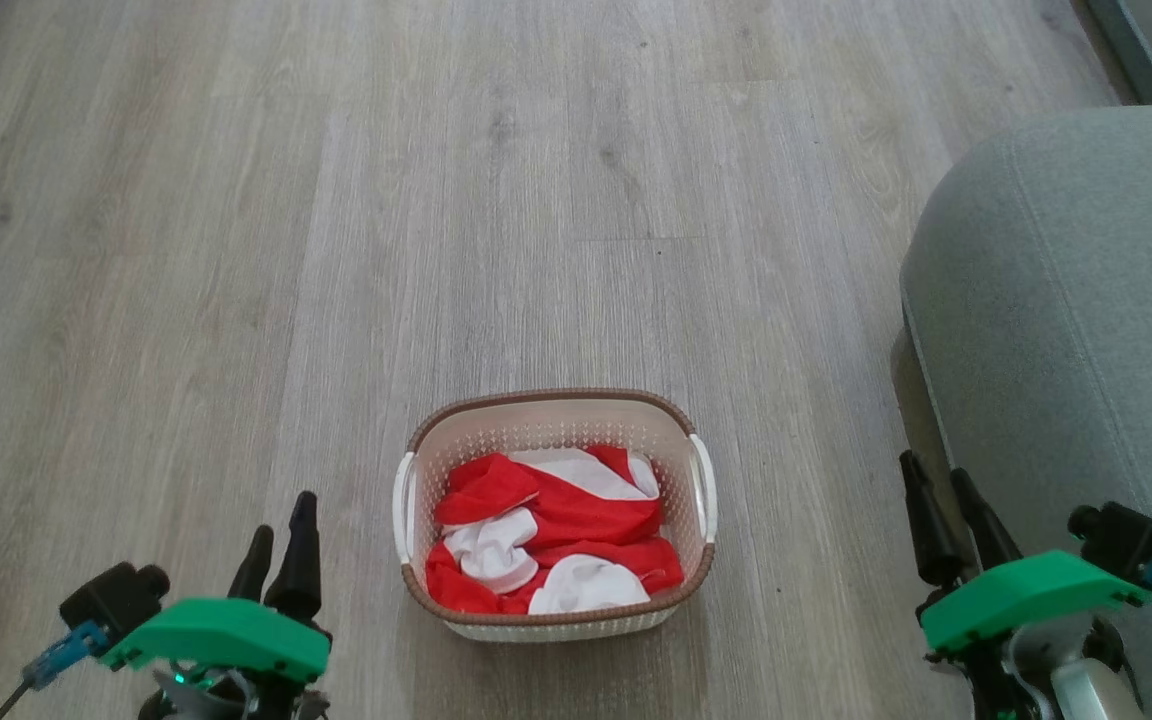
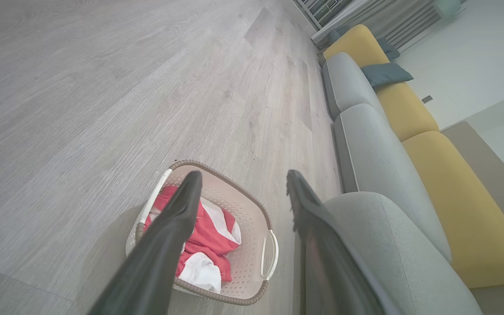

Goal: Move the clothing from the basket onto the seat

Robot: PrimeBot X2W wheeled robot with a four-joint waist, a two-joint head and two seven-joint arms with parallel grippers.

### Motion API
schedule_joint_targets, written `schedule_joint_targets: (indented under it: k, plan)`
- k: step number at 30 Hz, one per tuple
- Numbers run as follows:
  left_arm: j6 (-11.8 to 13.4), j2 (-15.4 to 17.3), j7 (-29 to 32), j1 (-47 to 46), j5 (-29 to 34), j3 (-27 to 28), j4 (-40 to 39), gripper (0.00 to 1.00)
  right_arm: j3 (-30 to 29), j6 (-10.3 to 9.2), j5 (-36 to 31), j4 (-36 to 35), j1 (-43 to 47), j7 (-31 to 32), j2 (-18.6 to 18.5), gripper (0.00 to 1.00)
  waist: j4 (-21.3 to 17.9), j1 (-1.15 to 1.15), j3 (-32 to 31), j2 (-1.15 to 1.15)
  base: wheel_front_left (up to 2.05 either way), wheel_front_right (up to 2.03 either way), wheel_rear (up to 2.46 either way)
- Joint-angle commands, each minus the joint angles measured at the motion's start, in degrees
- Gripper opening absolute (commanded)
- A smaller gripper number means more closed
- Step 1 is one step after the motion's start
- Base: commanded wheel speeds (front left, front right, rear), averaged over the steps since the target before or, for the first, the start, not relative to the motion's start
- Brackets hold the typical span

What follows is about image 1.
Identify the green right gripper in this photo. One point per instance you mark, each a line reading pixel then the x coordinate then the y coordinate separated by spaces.
pixel 1021 595

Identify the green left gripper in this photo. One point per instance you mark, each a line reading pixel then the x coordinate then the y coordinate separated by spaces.
pixel 226 635

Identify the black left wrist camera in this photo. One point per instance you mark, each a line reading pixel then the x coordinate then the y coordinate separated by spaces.
pixel 114 598

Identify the white plastic laundry basket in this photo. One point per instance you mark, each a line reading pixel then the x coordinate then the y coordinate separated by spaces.
pixel 556 425

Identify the red and white clothes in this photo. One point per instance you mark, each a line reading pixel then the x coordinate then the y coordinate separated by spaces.
pixel 576 520

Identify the blue left camera connector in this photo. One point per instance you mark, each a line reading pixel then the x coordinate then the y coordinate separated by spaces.
pixel 64 655

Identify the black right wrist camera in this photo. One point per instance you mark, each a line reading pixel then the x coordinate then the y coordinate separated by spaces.
pixel 1126 540

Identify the grey fabric sofa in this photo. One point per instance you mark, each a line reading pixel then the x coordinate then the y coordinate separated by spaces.
pixel 1086 320

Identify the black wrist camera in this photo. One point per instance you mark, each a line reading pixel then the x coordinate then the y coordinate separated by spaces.
pixel 114 598
pixel 1126 540

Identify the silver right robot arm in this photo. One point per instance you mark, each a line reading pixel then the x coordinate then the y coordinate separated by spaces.
pixel 1086 690

